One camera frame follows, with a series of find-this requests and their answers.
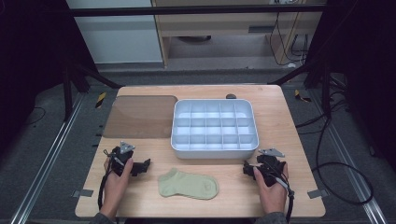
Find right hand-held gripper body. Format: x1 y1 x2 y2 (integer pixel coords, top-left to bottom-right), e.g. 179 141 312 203
254 147 288 188

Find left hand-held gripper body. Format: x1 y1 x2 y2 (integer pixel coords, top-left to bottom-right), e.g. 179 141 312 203
106 140 140 177

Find pale green sock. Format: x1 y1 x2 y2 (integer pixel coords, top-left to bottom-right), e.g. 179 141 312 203
157 168 219 201

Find white divided storage box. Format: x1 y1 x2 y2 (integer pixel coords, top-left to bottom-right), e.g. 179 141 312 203
170 98 260 161

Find person's right hand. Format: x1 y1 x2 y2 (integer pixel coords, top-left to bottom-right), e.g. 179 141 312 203
252 162 290 216

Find person's left hand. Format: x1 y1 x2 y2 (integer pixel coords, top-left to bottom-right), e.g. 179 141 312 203
99 157 134 218

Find grey tape piece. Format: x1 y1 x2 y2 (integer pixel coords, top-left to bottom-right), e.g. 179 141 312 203
306 189 330 200
71 189 94 199

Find yellow black striped tape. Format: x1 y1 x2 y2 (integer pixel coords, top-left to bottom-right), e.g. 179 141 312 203
293 89 312 103
94 91 107 109

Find black metal stand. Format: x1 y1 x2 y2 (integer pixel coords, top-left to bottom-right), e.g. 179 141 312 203
60 59 124 122
267 59 347 118

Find white cabinet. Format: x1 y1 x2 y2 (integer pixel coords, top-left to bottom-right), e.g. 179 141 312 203
65 0 164 64

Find black curtain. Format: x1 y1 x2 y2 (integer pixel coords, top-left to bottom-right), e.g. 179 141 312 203
0 0 97 157
306 0 396 172

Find light wooden desk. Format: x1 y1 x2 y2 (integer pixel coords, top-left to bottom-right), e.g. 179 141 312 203
150 0 328 68

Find left hand-held gripper cable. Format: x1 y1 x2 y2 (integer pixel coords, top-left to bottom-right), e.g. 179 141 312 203
97 148 118 211

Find hand-held gripper cable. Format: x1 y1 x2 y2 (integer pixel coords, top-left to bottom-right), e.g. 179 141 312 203
97 148 118 211
267 169 296 223

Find right hand-held gripper cable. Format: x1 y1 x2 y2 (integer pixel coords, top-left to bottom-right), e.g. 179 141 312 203
267 169 296 223

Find black looped floor cable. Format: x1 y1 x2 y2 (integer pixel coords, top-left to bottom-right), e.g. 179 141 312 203
295 90 375 206

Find aluminium floor rail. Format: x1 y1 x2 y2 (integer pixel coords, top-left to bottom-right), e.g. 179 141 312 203
306 90 389 224
8 92 87 224

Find thin black floor cable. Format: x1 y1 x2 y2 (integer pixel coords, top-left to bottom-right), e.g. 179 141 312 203
24 106 47 127

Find black hanging desk cables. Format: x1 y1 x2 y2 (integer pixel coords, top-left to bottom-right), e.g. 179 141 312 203
269 12 311 67

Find black horizontal frame bar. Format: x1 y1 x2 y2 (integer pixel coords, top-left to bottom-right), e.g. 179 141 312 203
69 4 326 17

